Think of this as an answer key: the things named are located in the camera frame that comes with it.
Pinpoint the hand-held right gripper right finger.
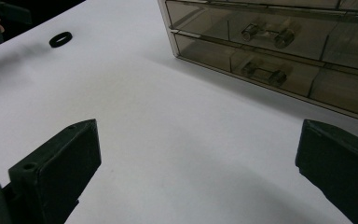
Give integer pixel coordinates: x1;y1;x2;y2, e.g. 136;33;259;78
295;119;358;224

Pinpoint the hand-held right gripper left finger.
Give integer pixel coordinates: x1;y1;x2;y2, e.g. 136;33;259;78
7;119;103;224

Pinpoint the black rubber ring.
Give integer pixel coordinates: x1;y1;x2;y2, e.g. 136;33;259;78
48;31;74;49

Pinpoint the smoky transparent drawer cabinet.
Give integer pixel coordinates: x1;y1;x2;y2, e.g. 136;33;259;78
158;0;358;125

